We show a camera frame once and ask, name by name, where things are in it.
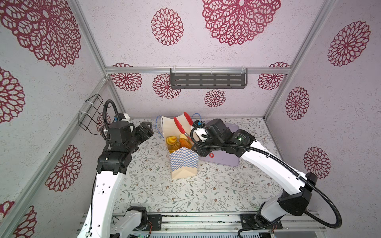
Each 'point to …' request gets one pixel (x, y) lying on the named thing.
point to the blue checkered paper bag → (184, 161)
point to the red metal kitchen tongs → (190, 121)
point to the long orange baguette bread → (175, 147)
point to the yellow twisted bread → (171, 140)
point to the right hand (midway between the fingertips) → (195, 142)
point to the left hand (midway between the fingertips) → (146, 130)
